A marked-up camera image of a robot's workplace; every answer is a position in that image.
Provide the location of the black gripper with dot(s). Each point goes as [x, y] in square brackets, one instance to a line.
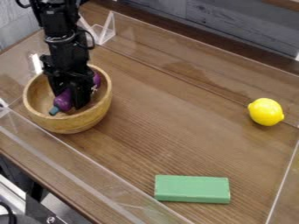
[65, 67]

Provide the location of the purple toy eggplant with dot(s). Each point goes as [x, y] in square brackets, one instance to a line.
[61, 102]

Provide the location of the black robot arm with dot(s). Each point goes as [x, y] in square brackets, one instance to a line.
[57, 17]

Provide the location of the brown wooden bowl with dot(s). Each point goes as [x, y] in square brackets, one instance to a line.
[37, 98]

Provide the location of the green rectangular block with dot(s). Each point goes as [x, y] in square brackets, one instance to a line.
[191, 189]

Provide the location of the yellow toy lemon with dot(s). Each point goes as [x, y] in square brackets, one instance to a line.
[266, 112]

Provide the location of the clear acrylic corner bracket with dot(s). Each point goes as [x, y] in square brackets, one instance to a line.
[101, 33]

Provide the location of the clear acrylic front wall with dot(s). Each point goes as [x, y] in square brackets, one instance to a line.
[87, 186]

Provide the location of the clear acrylic wall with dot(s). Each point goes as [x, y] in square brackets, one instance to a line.
[87, 186]
[234, 76]

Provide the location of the clear acrylic back wall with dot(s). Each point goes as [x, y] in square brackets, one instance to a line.
[234, 76]

